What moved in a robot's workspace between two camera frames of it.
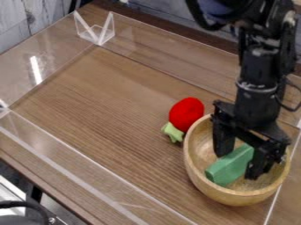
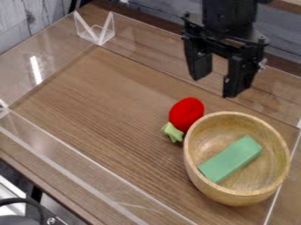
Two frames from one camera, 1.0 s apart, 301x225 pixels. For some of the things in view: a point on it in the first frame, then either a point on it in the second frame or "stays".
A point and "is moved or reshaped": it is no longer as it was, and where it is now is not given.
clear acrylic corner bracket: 95,33 stays
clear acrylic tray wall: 87,89 stays
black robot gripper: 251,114 to 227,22
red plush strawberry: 184,112 stays
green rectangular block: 230,167 is moved or reshaped
